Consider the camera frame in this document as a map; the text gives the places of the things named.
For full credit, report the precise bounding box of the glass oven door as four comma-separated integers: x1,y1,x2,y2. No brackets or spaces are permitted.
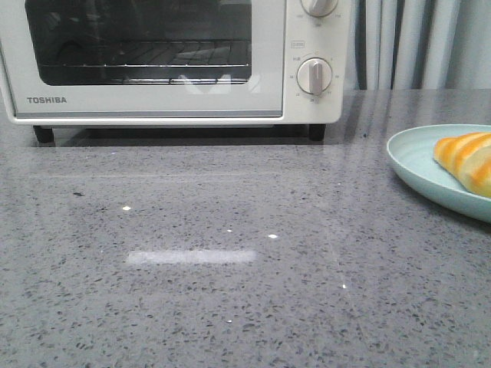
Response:
1,1,287,119

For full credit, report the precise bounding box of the striped golden bread loaf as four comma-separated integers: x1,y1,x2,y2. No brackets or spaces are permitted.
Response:
433,132,490,198

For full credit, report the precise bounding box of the lower oven dial knob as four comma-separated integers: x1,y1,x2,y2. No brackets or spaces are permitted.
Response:
297,57,332,96

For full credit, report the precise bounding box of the oven dial knob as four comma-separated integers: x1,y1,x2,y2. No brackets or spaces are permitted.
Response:
297,57,332,96
301,0,338,18

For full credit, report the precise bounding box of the upper oven dial knob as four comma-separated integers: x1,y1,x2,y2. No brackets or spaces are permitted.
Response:
301,0,338,18

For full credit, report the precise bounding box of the white Toshiba toaster oven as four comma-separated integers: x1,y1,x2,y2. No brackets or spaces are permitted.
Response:
1,1,351,143

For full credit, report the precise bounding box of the light green round plate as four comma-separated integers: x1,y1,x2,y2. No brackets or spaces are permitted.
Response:
387,124,490,223

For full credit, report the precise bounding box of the grey pleated curtain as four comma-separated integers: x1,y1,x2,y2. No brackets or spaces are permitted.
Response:
344,1,490,90

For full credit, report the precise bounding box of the metal wire oven rack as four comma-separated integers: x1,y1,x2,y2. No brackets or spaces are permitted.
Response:
38,40,252,86

